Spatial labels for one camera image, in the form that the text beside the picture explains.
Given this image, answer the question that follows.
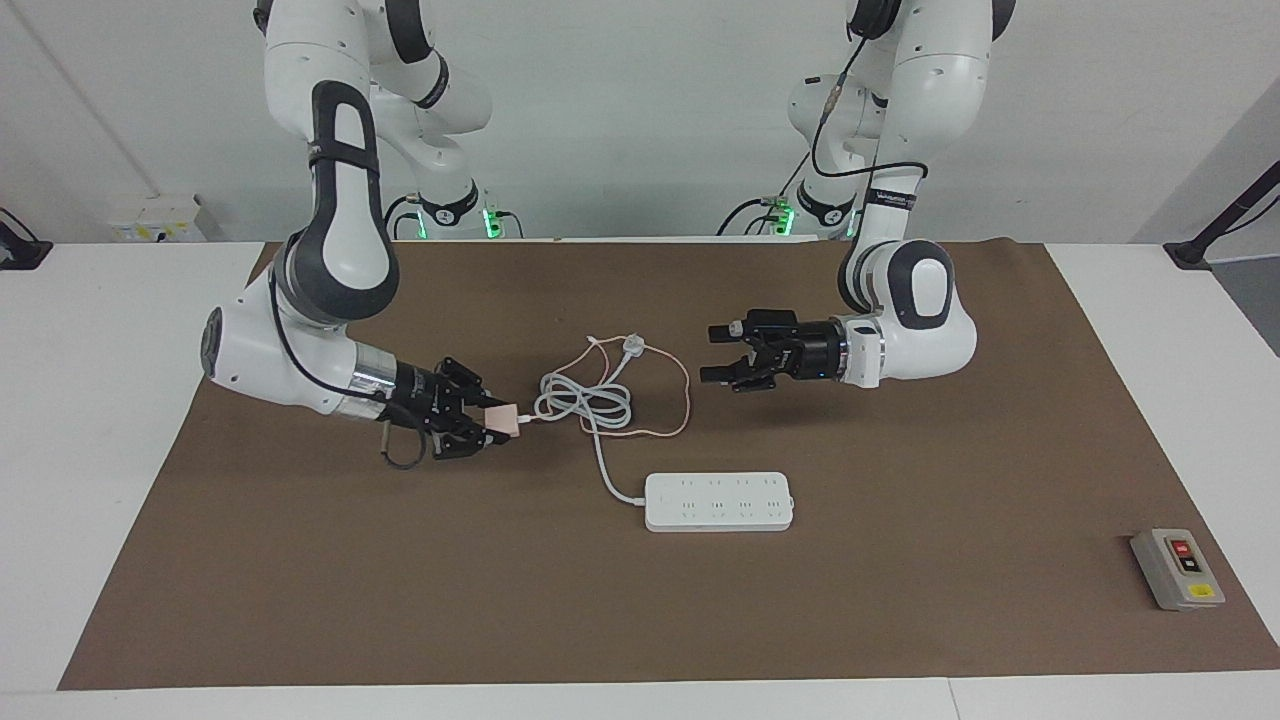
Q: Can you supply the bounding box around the white power cord with plug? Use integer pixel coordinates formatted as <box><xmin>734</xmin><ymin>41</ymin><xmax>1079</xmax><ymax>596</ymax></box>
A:
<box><xmin>533</xmin><ymin>336</ymin><xmax>649</xmax><ymax>504</ymax></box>

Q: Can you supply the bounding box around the black pole mount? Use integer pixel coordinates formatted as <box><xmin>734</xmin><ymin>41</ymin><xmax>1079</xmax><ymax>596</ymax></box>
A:
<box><xmin>1163</xmin><ymin>160</ymin><xmax>1280</xmax><ymax>271</ymax></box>

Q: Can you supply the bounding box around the brown table mat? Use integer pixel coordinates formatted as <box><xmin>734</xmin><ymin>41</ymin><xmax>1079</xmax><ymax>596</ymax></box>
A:
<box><xmin>57</xmin><ymin>238</ymin><xmax>1280</xmax><ymax>691</ymax></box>

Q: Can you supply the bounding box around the white wall socket box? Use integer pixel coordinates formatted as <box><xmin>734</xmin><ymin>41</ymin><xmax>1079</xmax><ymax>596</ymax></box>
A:
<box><xmin>108</xmin><ymin>195</ymin><xmax>208</xmax><ymax>243</ymax></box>

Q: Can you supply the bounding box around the black table clamp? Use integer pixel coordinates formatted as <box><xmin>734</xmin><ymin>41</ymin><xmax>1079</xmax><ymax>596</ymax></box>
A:
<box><xmin>0</xmin><ymin>208</ymin><xmax>53</xmax><ymax>271</ymax></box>

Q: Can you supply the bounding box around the white power strip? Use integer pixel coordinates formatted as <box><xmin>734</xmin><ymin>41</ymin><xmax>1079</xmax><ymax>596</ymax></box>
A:
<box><xmin>644</xmin><ymin>472</ymin><xmax>796</xmax><ymax>533</ymax></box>

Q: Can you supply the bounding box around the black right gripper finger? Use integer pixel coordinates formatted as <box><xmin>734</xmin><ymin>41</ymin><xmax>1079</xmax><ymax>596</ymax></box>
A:
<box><xmin>455</xmin><ymin>375</ymin><xmax>513</xmax><ymax>411</ymax></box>
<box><xmin>432</xmin><ymin>430</ymin><xmax>511</xmax><ymax>463</ymax></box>

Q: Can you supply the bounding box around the grey on-off switch box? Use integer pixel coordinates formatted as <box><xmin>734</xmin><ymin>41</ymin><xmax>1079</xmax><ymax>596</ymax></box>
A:
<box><xmin>1130</xmin><ymin>528</ymin><xmax>1227</xmax><ymax>612</ymax></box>

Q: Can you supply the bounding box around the black base cable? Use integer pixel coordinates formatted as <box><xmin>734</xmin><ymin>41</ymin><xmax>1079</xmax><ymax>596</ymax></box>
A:
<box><xmin>718</xmin><ymin>195</ymin><xmax>791</xmax><ymax>238</ymax></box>
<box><xmin>380</xmin><ymin>195</ymin><xmax>421</xmax><ymax>241</ymax></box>

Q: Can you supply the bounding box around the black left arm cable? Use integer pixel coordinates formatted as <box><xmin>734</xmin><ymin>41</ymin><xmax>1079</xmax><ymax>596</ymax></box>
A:
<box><xmin>810</xmin><ymin>20</ymin><xmax>931</xmax><ymax>183</ymax></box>

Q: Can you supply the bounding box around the pink charging cable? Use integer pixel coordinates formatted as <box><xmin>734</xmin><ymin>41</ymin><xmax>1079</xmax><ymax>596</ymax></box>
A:
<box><xmin>515</xmin><ymin>338</ymin><xmax>692</xmax><ymax>438</ymax></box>

